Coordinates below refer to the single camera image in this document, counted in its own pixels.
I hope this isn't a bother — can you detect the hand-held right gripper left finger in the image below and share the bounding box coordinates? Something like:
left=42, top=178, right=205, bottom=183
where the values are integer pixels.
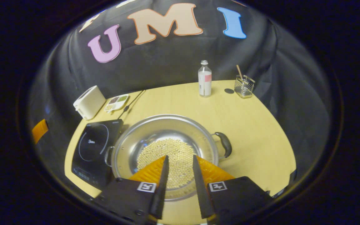
left=94, top=155, right=170, bottom=223

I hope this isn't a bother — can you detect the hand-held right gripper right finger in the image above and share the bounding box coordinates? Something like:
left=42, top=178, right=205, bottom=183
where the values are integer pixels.
left=192, top=154, right=274, bottom=224

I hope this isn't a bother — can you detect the steel pot with black handles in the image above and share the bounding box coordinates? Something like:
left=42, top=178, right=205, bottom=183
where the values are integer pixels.
left=104, top=114, right=233, bottom=202

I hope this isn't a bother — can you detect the black induction cooktop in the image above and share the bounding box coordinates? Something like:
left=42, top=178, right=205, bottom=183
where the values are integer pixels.
left=71, top=119, right=124, bottom=191

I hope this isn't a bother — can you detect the pile of yellow soybeans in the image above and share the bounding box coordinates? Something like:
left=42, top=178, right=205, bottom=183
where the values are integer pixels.
left=136, top=138, right=199, bottom=190

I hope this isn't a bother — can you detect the white toaster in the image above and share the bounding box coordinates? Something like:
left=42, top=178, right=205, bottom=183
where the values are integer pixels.
left=73, top=85, right=107, bottom=121

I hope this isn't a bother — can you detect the white divided bean dish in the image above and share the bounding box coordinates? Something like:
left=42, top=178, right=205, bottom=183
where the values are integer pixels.
left=104, top=94, right=129, bottom=113

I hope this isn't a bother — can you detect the clear plastic bottle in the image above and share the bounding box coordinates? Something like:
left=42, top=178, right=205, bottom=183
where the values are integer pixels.
left=198, top=60, right=213, bottom=98

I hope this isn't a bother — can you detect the clear glass jar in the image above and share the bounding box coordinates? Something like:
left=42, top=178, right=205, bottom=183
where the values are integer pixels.
left=234, top=75, right=256, bottom=99

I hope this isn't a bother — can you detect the black backdrop cloth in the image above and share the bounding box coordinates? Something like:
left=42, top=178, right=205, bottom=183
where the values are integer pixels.
left=27, top=0, right=334, bottom=177

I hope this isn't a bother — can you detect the black power cable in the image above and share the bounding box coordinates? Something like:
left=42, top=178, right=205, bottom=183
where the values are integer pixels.
left=117, top=90, right=146, bottom=120

